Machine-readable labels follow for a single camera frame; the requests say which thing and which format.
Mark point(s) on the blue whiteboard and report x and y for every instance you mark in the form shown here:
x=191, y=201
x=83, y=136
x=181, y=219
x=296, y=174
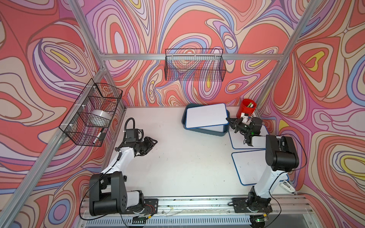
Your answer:
x=206, y=116
x=249, y=165
x=238, y=142

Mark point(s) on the back wire basket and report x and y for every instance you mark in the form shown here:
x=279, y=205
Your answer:
x=194, y=64

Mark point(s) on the marker in wire basket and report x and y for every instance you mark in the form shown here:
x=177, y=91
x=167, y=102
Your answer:
x=99, y=138

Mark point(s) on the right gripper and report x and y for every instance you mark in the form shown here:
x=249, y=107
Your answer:
x=236, y=121

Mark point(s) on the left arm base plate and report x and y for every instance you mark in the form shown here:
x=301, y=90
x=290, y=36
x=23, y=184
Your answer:
x=149, y=207

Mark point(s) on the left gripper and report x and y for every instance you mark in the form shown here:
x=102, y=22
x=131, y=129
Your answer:
x=147, y=140

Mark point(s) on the red plastic cup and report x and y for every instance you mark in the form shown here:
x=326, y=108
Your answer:
x=244, y=109

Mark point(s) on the left wire basket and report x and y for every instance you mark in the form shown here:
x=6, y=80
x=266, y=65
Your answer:
x=95, y=107

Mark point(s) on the white clip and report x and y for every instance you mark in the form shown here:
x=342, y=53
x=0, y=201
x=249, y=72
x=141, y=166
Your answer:
x=287, y=187

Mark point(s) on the wire basket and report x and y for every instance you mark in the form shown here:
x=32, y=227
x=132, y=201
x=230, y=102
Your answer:
x=194, y=64
x=95, y=107

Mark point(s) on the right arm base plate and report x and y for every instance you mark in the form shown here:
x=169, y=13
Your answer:
x=245, y=205

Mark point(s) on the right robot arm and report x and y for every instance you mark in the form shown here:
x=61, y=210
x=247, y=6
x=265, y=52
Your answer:
x=281, y=158

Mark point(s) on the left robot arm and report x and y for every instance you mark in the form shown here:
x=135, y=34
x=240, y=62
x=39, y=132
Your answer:
x=107, y=190

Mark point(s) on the teal plastic storage box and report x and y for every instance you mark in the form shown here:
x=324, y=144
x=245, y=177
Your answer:
x=219, y=130

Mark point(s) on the silver tape roll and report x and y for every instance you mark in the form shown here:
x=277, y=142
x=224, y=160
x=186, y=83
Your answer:
x=100, y=118

